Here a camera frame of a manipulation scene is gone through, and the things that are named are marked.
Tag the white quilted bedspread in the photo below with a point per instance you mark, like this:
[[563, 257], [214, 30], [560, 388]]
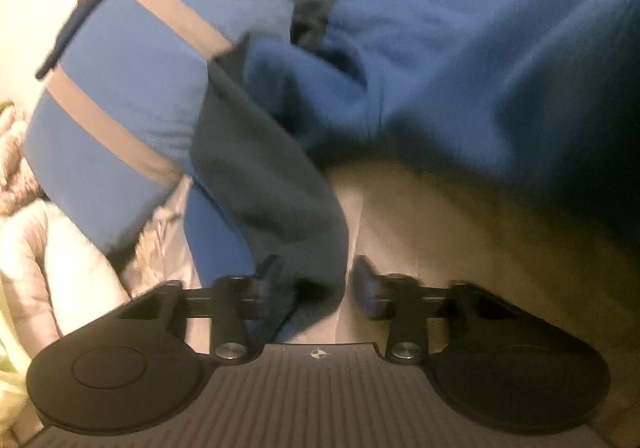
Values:
[[500, 248]]

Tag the beige fuzzy blanket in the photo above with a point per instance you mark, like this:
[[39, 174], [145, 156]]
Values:
[[15, 163]]

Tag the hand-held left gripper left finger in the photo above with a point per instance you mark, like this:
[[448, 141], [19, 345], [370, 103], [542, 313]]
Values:
[[270, 278]]

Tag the white puffy cloth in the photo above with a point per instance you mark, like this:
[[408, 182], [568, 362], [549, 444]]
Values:
[[55, 268]]

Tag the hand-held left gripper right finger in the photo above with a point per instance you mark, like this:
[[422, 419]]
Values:
[[364, 284]]

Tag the yellow-green cloth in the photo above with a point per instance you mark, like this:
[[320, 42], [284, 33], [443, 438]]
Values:
[[11, 378]]

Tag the blue fleece sweatshirt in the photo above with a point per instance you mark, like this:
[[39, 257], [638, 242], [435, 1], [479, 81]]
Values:
[[450, 78]]

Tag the blue pillow with beige stripes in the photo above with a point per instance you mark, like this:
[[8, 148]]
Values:
[[135, 93]]

